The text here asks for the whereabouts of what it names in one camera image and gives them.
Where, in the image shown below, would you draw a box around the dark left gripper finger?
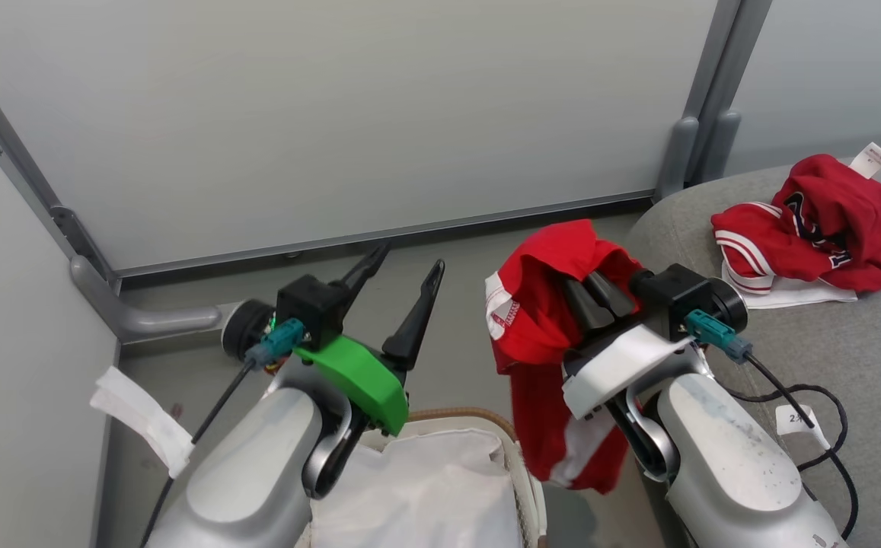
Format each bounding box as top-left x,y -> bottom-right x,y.
334,242 -> 392,306
381,259 -> 447,374

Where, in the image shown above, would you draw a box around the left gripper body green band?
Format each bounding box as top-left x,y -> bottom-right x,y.
276,274 -> 409,436

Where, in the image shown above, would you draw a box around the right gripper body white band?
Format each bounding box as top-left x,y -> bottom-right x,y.
562,264 -> 716,420

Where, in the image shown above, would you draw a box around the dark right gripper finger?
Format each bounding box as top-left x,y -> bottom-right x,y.
562,278 -> 608,333
585,269 -> 637,317

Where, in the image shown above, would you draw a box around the red shorts white stripes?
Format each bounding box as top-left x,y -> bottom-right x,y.
484,219 -> 648,495

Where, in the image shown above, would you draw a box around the red basketball jersey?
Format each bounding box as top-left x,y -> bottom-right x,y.
711,142 -> 881,310

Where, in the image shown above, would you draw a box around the grey fabric sofa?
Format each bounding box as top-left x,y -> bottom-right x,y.
626,146 -> 881,548

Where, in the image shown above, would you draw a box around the white basket liner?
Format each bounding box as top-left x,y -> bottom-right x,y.
309,428 -> 526,548

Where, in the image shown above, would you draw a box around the grey partition foot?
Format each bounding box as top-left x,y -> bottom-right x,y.
69,255 -> 244,346

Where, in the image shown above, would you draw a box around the grey partition bottom rail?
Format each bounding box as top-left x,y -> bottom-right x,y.
114,190 -> 656,279

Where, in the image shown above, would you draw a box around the grey partition post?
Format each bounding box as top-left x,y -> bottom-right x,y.
695,0 -> 774,185
653,0 -> 744,202

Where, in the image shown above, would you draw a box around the white right cable tag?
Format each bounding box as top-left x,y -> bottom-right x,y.
775,403 -> 832,451

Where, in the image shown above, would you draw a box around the white cable tag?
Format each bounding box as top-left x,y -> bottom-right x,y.
90,366 -> 196,480
775,403 -> 832,451

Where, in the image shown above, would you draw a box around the white left cable tag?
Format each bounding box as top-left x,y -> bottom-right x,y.
90,366 -> 196,480

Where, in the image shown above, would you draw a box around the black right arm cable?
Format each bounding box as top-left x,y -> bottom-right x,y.
685,309 -> 861,543

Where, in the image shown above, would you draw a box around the grey partition side frame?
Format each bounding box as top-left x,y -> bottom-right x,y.
0,46 -> 121,290

